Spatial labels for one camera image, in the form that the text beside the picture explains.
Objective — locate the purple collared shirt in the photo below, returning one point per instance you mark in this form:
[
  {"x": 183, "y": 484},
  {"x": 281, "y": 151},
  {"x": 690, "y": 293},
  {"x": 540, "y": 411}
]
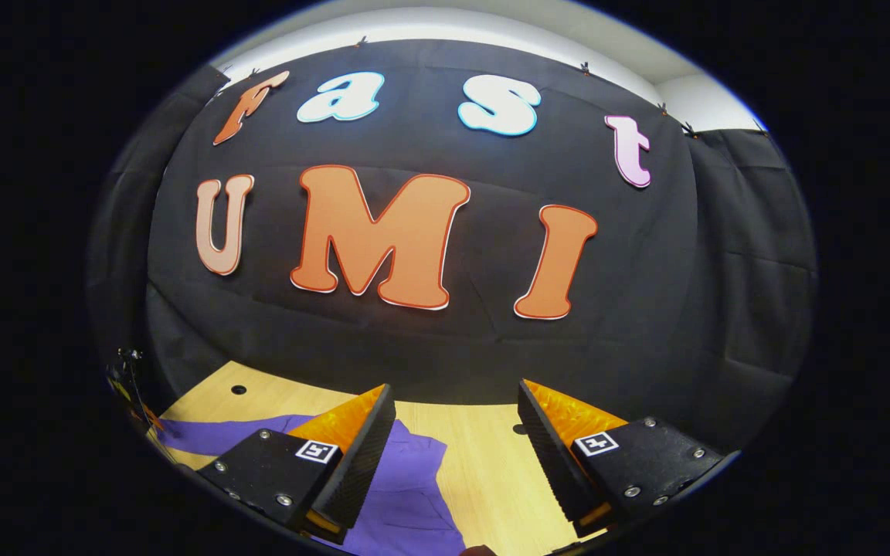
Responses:
[{"x": 414, "y": 479}]

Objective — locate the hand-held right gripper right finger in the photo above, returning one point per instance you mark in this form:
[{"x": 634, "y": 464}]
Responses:
[{"x": 549, "y": 455}]

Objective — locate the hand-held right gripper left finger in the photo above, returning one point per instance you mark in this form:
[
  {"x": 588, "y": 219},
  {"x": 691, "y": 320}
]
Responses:
[{"x": 368, "y": 455}]

